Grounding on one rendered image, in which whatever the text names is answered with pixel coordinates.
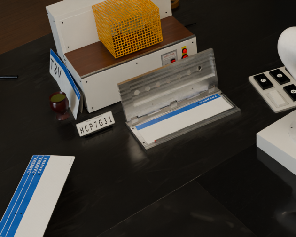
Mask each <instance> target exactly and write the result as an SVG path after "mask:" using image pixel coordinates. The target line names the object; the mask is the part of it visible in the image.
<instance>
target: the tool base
mask: <svg viewBox="0 0 296 237"><path fill-rule="evenodd" d="M217 87H218V86H215V87H214V86H210V87H208V89H207V90H205V91H202V92H200V93H199V94H200V95H199V96H196V97H194V98H191V99H189V100H187V98H185V99H183V100H180V101H178V102H176V101H173V102H170V105H167V106H165V107H162V108H160V110H161V111H159V112H157V113H154V114H152V115H149V116H147V114H145V115H143V116H140V117H137V116H135V117H133V118H131V120H130V121H128V122H126V126H127V128H128V129H129V130H130V132H131V133H132V134H133V136H134V137H135V138H136V140H137V141H138V143H139V144H140V145H141V147H142V148H143V149H144V150H145V152H146V153H147V154H148V153H150V152H153V151H155V150H157V149H159V148H162V147H164V146H167V145H169V144H171V143H174V142H176V141H179V140H181V139H183V138H186V137H188V136H191V135H193V134H196V133H198V132H200V131H202V130H205V129H207V128H209V127H212V126H214V125H217V124H219V123H221V122H224V121H226V120H228V119H231V118H233V117H236V116H238V115H241V109H240V108H238V107H237V106H236V107H237V109H235V110H233V111H230V112H228V113H226V114H223V115H221V116H218V117H216V118H213V119H211V120H209V121H206V122H204V123H201V124H199V125H197V126H195V127H192V128H190V129H187V130H185V131H183V132H180V133H178V134H175V135H173V136H170V137H168V138H166V139H163V140H161V141H158V142H156V143H155V142H153V143H150V144H147V143H146V141H145V140H144V139H143V137H142V136H141V135H140V133H139V132H138V131H137V129H136V128H135V127H136V126H138V125H140V124H143V123H145V122H147V121H150V120H152V119H155V118H157V117H160V116H162V115H165V114H167V113H169V112H172V111H175V110H177V109H180V108H182V107H185V106H187V105H189V104H192V103H195V102H197V101H199V100H202V99H204V98H206V97H209V96H211V95H214V94H219V95H220V96H221V97H222V95H224V94H223V93H222V92H221V90H219V89H218V88H217ZM221 93H222V94H221ZM224 96H225V95H224ZM225 97H226V96H225ZM226 98H227V97H226ZM227 99H228V98H227ZM228 100H229V101H230V102H232V101H231V100H230V99H228ZM232 103H233V102H232ZM233 104H234V103H233ZM234 105H235V104H234ZM230 106H231V105H230ZM132 128H134V129H132ZM143 142H144V143H143Z"/></svg>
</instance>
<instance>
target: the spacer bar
mask: <svg viewBox="0 0 296 237"><path fill-rule="evenodd" d="M269 95H270V96H271V97H272V99H273V100H274V101H275V102H276V104H277V105H278V107H281V106H284V105H286V103H285V102H284V100H283V99H282V97H281V96H280V95H279V94H278V92H277V91H276V90H274V91H270V92H269Z"/></svg>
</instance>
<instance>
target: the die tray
mask: <svg viewBox="0 0 296 237"><path fill-rule="evenodd" d="M279 69H280V70H281V71H282V72H283V73H284V74H285V75H286V76H287V77H288V78H289V79H290V82H288V83H286V84H283V85H280V84H279V83H278V82H277V81H276V80H275V79H274V78H273V77H272V76H271V75H270V74H269V72H270V71H267V72H263V73H264V74H265V76H266V77H267V78H268V79H269V80H270V81H271V82H272V84H273V87H272V88H269V89H265V90H263V89H262V88H261V87H260V85H259V84H258V83H257V82H256V81H255V80H254V78H253V76H254V75H253V76H250V77H249V81H250V82H251V84H252V85H253V86H254V88H255V89H256V90H257V91H258V92H259V93H260V95H261V96H262V97H263V99H264V100H265V101H266V102H267V104H268V105H269V106H270V107H271V109H272V110H273V111H274V112H275V113H278V112H281V111H285V110H289V109H292V108H295V107H296V101H293V100H292V99H291V98H290V97H289V96H288V94H287V93H286V92H285V91H284V90H283V87H284V86H288V85H291V84H294V85H295V86H296V81H295V79H294V78H293V77H292V76H291V75H290V74H289V73H288V72H287V71H286V70H285V66H284V67H280V68H279ZM274 70H275V69H274ZM271 71H273V70H271ZM260 74H262V73H260ZM258 75H259V74H258ZM274 90H276V91H277V92H278V94H279V95H280V96H281V97H282V99H283V100H284V102H285V103H286V105H284V106H281V107H278V105H277V104H276V102H275V101H274V100H273V99H272V97H271V96H270V95H269V92H270V91H274Z"/></svg>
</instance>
